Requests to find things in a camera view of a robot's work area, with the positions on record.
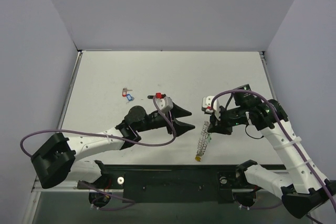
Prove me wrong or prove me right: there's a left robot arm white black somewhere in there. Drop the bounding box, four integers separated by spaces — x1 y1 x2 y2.
30 100 195 189

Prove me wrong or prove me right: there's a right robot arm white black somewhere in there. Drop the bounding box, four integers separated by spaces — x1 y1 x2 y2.
202 84 335 218

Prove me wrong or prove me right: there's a round metal keyring disc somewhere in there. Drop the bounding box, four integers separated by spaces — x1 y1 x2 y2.
196 121 210 159

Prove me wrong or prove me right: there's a blue tag key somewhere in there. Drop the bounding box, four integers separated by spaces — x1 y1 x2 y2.
126 94 134 104

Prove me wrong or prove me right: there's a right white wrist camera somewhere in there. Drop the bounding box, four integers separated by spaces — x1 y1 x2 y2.
201 95 220 120

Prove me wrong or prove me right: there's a red tag key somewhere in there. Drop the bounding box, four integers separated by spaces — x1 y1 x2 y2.
122 87 132 97

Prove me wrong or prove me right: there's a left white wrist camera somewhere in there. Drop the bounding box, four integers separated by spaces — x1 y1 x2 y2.
154 93 173 113

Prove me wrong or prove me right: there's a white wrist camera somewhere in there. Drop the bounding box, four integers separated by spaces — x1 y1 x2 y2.
154 93 173 113
201 95 220 120

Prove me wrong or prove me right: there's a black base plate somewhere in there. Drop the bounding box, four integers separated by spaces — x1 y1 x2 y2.
91 165 255 204

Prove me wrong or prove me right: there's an aluminium frame rail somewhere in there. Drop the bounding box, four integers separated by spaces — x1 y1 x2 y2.
33 171 314 193

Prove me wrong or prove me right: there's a green tag key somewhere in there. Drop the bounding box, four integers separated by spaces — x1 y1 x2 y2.
206 134 212 143

